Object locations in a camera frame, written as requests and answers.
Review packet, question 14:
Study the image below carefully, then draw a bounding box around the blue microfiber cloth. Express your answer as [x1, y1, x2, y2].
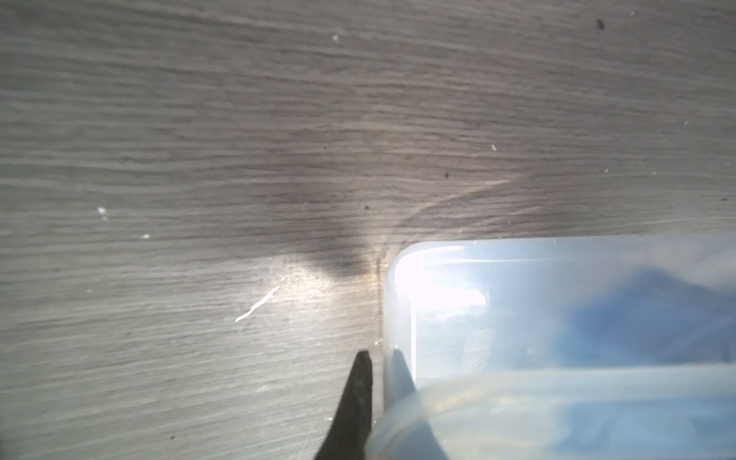
[552, 270, 735, 457]

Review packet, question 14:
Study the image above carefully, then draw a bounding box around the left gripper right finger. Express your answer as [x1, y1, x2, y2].
[385, 349, 448, 460]

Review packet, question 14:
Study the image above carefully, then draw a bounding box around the square clear lunch box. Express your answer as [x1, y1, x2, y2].
[366, 234, 735, 459]

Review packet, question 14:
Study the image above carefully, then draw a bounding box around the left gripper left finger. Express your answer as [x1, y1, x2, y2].
[314, 350, 373, 460]

